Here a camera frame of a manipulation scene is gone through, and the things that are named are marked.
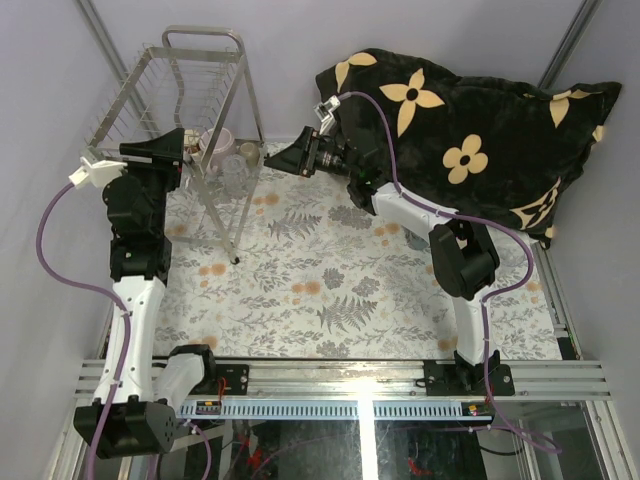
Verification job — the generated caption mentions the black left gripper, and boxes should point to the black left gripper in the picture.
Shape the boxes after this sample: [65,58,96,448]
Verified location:
[119,129,183,236]

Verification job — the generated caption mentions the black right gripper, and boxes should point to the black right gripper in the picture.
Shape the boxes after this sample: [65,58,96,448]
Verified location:
[265,127,359,181]

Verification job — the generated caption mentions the olive green ceramic mug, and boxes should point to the olive green ceramic mug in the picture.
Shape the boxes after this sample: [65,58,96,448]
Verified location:
[238,142,261,169]

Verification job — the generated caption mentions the clear glass tumbler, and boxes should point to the clear glass tumbler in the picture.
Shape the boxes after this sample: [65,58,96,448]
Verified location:
[221,154,249,198]

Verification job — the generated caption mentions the steel two-tier dish rack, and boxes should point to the steel two-tier dish rack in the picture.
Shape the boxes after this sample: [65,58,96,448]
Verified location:
[87,25,264,263]

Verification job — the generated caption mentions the blue textured square mug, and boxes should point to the blue textured square mug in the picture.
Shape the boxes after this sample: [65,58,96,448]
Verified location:
[407,236,429,251]

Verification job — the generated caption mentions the clear faceted drinking glass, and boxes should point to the clear faceted drinking glass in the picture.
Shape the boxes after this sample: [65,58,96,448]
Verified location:
[496,237,527,269]

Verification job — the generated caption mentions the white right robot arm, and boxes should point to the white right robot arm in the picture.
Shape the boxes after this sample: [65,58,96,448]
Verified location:
[264,127,500,395]

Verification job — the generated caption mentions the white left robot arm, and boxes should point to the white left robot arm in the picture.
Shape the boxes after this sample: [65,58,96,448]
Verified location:
[73,128,219,459]

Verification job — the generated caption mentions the pink ribbed ceramic mug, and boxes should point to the pink ribbed ceramic mug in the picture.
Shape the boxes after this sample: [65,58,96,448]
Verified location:
[200,128,237,173]

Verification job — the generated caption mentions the floral patterned table mat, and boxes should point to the floral patterned table mat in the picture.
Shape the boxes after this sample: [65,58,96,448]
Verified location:
[103,141,566,360]

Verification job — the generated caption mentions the black floral plush pillow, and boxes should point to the black floral plush pillow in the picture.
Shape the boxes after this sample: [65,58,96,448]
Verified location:
[315,48,622,245]

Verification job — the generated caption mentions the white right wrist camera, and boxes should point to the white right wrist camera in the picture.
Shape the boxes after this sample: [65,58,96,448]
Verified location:
[314,96,341,136]

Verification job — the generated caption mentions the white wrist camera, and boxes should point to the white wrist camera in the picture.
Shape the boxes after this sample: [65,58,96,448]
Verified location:
[69,157,126,189]
[314,96,341,136]

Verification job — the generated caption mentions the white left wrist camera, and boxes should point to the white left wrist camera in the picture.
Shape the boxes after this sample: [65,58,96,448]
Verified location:
[69,157,126,189]

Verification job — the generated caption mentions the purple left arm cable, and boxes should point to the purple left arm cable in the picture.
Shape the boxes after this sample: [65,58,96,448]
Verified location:
[36,182,134,480]

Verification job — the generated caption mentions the aluminium front rail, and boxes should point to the aluminium front rail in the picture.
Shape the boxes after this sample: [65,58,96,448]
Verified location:
[74,357,614,421]

